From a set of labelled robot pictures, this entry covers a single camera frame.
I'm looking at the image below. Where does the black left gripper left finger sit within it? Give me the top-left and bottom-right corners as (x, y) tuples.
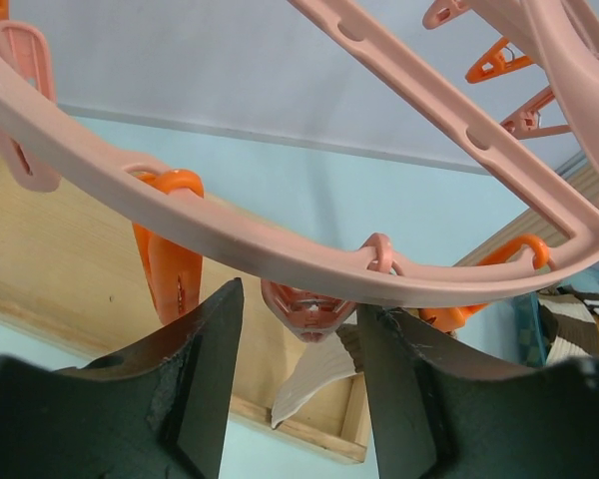
(0, 278), (244, 478)

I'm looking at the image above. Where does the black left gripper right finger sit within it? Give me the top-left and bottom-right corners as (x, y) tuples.
(357, 305), (599, 478)

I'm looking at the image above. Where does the orange clothes clip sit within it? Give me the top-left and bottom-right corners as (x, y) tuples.
(132, 170), (205, 325)
(418, 234), (550, 335)

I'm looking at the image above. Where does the cream brown striped sock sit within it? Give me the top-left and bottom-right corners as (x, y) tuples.
(270, 323), (364, 429)

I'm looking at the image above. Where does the pink round clip hanger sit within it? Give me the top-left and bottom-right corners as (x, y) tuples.
(0, 1), (599, 307)

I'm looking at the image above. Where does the pink clothes clip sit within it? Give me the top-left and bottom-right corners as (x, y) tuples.
(261, 233), (397, 343)

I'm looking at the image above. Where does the pile of socks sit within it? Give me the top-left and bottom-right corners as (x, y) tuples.
(537, 287), (599, 365)

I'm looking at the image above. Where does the blue plastic sock bin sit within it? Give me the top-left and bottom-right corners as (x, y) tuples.
(512, 269), (599, 367)

